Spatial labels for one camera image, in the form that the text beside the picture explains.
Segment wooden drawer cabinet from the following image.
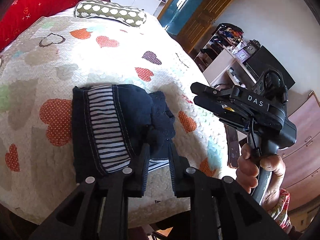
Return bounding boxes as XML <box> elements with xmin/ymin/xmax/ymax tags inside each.
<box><xmin>279</xmin><ymin>92</ymin><xmax>320</xmax><ymax>211</ymax></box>

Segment purple square clock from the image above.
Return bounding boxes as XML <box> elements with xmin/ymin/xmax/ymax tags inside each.
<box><xmin>235</xmin><ymin>48</ymin><xmax>251</xmax><ymax>63</ymax></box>

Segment right hand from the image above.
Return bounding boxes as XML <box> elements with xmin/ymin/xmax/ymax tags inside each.
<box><xmin>235</xmin><ymin>143</ymin><xmax>287</xmax><ymax>212</ymax></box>

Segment patchwork heart quilt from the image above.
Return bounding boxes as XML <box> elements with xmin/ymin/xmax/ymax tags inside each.
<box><xmin>1</xmin><ymin>10</ymin><xmax>235</xmax><ymax>224</ymax></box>

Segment long red bolster pillow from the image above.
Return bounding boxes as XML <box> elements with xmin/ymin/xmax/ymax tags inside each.
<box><xmin>1</xmin><ymin>0</ymin><xmax>80</xmax><ymax>50</ymax></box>

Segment white shelf unit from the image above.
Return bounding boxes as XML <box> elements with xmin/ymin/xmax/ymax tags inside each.
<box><xmin>203</xmin><ymin>48</ymin><xmax>256</xmax><ymax>90</ymax></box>

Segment wooden door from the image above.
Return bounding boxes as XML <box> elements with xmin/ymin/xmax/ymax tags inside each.
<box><xmin>176</xmin><ymin>0</ymin><xmax>234</xmax><ymax>54</ymax></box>

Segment black shoe rack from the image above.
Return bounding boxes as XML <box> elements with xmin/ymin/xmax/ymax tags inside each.
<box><xmin>194</xmin><ymin>23</ymin><xmax>244</xmax><ymax>72</ymax></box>

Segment olive white-dotted bolster pillow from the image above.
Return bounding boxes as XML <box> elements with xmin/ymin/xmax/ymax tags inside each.
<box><xmin>74</xmin><ymin>0</ymin><xmax>146</xmax><ymax>28</ymax></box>

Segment floral sleeve forearm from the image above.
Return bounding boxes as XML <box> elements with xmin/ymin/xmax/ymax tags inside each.
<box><xmin>267</xmin><ymin>189</ymin><xmax>292</xmax><ymax>234</ymax></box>

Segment dark round mantel clock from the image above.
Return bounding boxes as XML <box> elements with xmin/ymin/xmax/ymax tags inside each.
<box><xmin>244</xmin><ymin>40</ymin><xmax>261</xmax><ymax>55</ymax></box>

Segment navy striped children's pants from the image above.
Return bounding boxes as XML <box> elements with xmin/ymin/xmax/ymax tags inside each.
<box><xmin>71</xmin><ymin>85</ymin><xmax>175</xmax><ymax>183</ymax></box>

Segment black television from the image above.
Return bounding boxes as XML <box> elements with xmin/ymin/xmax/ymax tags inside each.
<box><xmin>244</xmin><ymin>46</ymin><xmax>295</xmax><ymax>89</ymax></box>

